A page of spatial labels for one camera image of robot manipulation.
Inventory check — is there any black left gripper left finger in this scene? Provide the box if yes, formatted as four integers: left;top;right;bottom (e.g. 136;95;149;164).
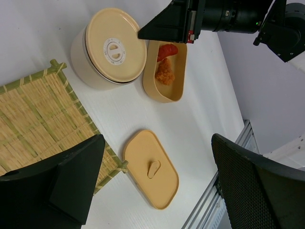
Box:
0;134;105;229

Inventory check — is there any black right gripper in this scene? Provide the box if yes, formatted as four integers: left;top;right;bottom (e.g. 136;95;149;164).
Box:
138;0;203;43

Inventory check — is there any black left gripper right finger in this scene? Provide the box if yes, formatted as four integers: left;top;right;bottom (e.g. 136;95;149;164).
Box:
211;134;305;229

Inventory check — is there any red sausage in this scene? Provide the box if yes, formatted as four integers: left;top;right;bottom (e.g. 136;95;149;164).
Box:
157;44;178;62

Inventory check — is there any beige oblong lunch box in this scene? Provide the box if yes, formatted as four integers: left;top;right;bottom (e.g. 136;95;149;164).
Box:
142;41;187;103

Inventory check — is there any round beige lid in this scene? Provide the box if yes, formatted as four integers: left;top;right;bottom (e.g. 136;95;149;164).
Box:
85;8;147;83

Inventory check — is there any beige oblong lunch box lid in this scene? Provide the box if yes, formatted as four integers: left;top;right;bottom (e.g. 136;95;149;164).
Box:
122;130;179;210

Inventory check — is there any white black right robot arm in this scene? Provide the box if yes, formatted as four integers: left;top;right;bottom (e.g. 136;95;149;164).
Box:
138;0;305;72

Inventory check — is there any woven bamboo tray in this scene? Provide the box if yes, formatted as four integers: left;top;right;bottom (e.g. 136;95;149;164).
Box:
0;59;129;196

